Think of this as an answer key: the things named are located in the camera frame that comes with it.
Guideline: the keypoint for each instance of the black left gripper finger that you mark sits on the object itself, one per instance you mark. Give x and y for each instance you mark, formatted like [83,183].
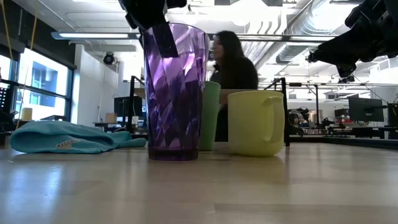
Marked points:
[165,40]
[136,22]

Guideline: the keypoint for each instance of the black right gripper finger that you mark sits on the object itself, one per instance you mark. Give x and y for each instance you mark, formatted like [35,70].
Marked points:
[346,70]

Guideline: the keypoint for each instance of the purple faceted plastic tumbler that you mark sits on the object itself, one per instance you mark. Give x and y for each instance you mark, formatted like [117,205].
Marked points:
[174,109]

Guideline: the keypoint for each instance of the green plastic cup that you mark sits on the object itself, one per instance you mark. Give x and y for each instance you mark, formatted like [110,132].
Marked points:
[210,118]

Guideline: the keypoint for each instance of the yellow plastic mug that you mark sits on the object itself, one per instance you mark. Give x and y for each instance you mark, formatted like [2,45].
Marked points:
[248,124]

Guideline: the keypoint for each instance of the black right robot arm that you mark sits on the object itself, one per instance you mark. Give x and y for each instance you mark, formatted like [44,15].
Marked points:
[379,14]

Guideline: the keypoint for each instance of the black computer monitor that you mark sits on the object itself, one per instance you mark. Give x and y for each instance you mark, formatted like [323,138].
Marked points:
[365,109]
[127,106]

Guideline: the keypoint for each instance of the long ceiling light bar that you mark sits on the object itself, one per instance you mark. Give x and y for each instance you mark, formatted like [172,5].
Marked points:
[93,35]

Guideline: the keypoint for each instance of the person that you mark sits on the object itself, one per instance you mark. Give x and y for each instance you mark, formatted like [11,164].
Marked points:
[236,71]

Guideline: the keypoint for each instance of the cardboard box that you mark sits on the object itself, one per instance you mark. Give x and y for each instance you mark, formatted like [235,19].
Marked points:
[111,118]

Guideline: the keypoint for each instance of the large glass window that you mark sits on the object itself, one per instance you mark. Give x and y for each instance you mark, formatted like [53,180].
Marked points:
[43,84]

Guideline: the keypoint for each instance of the teal cloth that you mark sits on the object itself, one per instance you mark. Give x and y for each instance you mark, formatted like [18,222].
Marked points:
[62,133]

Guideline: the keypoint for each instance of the pale yellow cylinder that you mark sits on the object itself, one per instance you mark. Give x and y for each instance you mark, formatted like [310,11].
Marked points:
[26,114]

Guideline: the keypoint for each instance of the black round ceiling camera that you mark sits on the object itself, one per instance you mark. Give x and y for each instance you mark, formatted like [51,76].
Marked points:
[109,58]

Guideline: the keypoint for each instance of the silver ventilation duct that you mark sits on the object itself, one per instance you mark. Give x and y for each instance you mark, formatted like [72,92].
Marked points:
[298,28]

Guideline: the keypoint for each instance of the black aluminium table frame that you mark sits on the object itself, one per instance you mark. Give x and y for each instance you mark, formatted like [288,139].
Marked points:
[342,142]

